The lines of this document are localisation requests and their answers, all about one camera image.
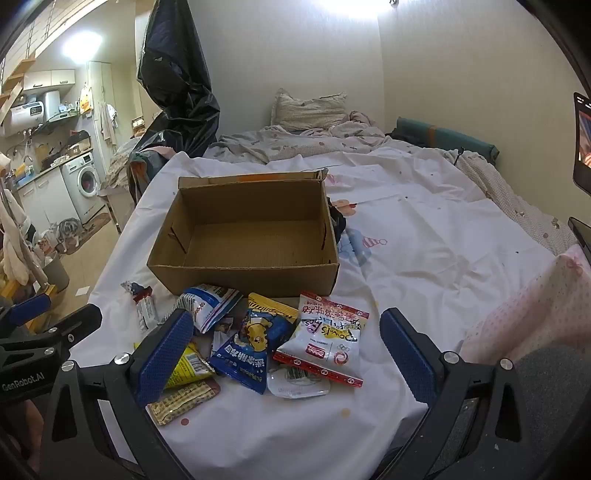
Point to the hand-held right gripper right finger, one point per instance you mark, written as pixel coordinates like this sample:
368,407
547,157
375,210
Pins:
406,355

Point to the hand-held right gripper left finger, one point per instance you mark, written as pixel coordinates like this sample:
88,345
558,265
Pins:
168,355

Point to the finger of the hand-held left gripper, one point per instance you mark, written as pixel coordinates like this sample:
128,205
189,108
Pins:
27,308
74,323

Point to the tan snack packet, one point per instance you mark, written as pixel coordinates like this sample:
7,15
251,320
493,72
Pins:
180,401

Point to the white cartoon rice cake packet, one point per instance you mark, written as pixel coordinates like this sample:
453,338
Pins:
144,314

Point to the blue white snack pouch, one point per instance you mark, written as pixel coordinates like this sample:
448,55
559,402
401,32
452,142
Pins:
207,304

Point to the blue yellow snack packet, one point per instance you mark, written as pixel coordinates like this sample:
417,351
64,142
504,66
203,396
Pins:
251,350

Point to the white red snack packet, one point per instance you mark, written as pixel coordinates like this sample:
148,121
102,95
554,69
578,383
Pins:
323,346

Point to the brown cardboard box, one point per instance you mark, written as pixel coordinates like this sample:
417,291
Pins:
249,277

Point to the clear white snack packet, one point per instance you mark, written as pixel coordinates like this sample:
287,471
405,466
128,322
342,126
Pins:
295,388

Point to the grey bin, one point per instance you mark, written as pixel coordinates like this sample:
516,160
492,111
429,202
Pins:
55,274

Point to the white hanging towel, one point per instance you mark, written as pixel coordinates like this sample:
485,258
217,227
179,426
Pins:
16,249

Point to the brown snack wrapper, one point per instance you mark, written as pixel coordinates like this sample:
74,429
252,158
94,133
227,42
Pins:
227,325

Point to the grey tabby cat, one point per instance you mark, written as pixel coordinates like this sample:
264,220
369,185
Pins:
64,230

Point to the white printed bedsheet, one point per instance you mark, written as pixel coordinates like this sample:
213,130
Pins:
438,254

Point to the white base cabinet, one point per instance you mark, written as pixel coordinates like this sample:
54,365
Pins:
51,194

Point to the pink dotted blanket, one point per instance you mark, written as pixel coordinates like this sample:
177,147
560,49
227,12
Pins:
531,309

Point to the white washing machine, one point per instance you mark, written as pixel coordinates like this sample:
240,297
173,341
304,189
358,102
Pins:
81,184

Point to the grey cloth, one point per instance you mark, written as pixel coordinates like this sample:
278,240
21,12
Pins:
549,383

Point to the black cloth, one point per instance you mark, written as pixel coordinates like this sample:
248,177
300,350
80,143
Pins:
338,221

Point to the pile of clothes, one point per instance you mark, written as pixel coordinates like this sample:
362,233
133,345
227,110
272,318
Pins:
117,168

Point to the white water heater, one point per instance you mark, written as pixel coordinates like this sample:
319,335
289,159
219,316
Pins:
27,115

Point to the white hanging cloth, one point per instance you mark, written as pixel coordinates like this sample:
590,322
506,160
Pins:
107,122

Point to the black device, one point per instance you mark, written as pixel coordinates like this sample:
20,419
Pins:
581,237

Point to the yellow hanging bag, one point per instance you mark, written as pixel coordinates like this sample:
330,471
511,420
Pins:
85,100

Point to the wooden stairs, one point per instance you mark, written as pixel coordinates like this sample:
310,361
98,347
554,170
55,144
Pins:
11,92

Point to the green rolled mat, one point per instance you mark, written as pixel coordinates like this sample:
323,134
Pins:
443,136

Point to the grey floral quilt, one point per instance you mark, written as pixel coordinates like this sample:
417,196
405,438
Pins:
295,143

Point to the tall white cabinet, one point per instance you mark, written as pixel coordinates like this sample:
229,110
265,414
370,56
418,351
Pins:
99,78

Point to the black plastic bag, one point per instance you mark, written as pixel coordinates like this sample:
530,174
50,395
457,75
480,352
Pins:
180,83

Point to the floral pillow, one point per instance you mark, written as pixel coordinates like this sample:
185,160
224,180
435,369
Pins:
309,110

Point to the ceiling lamp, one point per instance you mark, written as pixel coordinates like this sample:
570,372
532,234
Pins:
83,46
348,7

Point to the black phone screen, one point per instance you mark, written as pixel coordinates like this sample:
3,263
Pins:
582,147

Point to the white wall cabinet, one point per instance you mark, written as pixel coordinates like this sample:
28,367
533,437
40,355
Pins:
48,79

